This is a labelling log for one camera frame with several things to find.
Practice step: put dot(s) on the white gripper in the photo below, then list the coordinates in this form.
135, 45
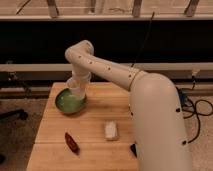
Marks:
80, 79

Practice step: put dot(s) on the white ceramic cup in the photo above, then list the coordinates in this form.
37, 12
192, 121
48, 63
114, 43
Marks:
78, 89

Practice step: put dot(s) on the red toy object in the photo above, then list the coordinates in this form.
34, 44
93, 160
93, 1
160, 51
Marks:
71, 143

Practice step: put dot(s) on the green ceramic bowl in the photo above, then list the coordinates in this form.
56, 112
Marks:
67, 103

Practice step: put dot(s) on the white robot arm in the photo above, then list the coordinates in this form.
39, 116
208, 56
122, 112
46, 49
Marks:
159, 130

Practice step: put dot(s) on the black chair base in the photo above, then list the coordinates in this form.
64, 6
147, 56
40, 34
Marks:
20, 113

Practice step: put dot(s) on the black smartphone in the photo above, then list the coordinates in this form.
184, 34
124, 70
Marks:
133, 149

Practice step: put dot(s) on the white rectangular block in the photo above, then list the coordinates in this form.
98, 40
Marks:
111, 132

